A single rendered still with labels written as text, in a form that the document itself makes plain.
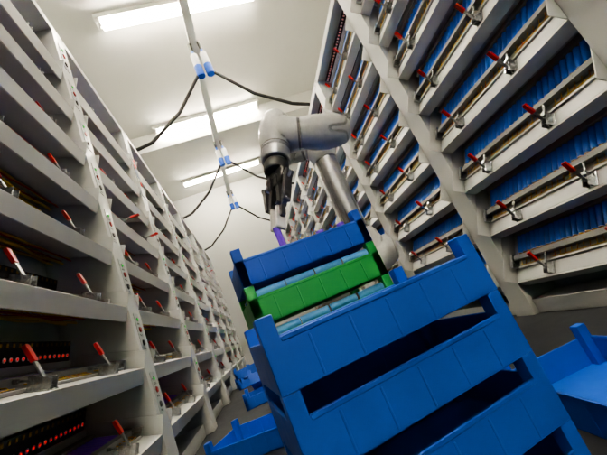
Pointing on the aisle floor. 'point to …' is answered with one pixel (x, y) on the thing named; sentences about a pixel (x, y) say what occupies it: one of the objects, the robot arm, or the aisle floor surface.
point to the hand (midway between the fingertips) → (277, 219)
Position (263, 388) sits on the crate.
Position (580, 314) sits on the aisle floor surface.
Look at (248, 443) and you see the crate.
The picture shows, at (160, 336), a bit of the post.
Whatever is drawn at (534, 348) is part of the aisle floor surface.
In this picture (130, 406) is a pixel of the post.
